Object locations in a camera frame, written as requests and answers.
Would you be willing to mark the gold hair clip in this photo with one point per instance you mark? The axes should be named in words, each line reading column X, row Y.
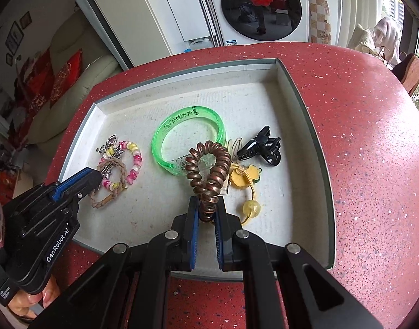
column 234, row 144

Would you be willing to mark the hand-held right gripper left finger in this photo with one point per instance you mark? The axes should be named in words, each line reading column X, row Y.
column 194, row 233

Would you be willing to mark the cream cushion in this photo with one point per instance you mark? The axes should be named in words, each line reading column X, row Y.
column 362, row 39

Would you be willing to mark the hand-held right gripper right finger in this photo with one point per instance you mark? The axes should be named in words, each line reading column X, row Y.
column 219, row 243

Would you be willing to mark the person's left hand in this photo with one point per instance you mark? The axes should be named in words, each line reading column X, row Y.
column 24, row 301

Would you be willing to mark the grey jewelry tray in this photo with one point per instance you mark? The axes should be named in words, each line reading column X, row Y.
column 291, row 212

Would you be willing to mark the white washing machine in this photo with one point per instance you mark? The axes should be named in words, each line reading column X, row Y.
column 264, row 7

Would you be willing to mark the pale pink towel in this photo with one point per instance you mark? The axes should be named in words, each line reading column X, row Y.
column 387, row 37

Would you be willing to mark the white tall cabinet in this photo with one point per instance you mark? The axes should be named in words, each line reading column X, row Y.
column 154, row 10

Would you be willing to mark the red embroidered cushion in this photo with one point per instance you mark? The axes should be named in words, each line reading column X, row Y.
column 38, row 85
column 67, row 78

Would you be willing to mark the large black picture frame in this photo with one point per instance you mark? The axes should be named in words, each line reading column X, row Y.
column 14, row 37

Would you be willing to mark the small black picture frame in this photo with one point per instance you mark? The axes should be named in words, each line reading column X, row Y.
column 25, row 20

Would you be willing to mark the green translucent bangle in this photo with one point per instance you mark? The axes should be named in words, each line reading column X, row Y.
column 158, row 144

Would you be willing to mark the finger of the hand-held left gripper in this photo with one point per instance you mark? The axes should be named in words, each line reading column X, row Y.
column 88, row 192
column 76, row 181

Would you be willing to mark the gold metal rack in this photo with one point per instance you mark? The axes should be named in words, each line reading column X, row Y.
column 384, row 54

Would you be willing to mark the cream sofa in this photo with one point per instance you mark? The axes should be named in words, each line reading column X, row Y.
column 93, row 82

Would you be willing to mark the black claw hair clip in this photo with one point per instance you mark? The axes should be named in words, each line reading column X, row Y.
column 261, row 150

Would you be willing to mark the white plastic jug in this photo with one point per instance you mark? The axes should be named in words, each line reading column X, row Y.
column 199, row 44

